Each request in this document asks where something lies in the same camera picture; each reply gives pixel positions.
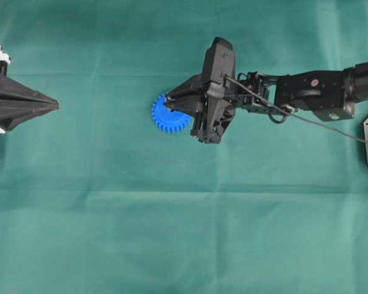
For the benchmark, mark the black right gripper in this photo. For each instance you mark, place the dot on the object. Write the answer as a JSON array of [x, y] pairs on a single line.
[[215, 88]]

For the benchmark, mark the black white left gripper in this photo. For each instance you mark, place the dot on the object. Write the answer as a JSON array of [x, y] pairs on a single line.
[[29, 103]]

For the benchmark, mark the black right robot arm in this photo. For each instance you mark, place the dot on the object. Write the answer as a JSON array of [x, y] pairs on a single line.
[[330, 95]]

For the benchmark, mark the blue plastic gear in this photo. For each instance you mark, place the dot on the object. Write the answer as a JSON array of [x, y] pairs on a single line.
[[167, 120]]

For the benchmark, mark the green table cloth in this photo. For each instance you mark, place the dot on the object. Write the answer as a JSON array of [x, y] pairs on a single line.
[[94, 198]]

